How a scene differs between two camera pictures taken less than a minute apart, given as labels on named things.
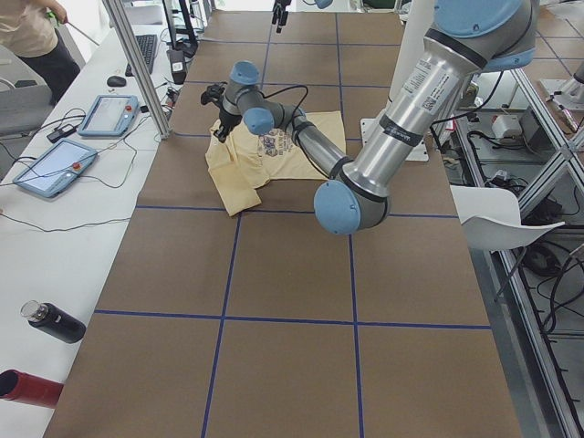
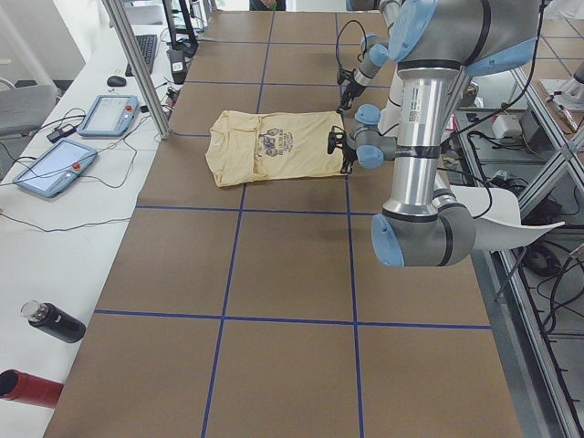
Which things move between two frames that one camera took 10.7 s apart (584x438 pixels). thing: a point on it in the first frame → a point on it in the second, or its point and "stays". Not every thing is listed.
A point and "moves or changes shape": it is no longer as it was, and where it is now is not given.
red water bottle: x=26 y=387 stays
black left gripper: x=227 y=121 → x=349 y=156
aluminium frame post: x=163 y=128 stays
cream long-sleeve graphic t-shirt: x=240 y=166 moves or changes shape
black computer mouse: x=116 y=81 stays
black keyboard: x=147 y=44 stays
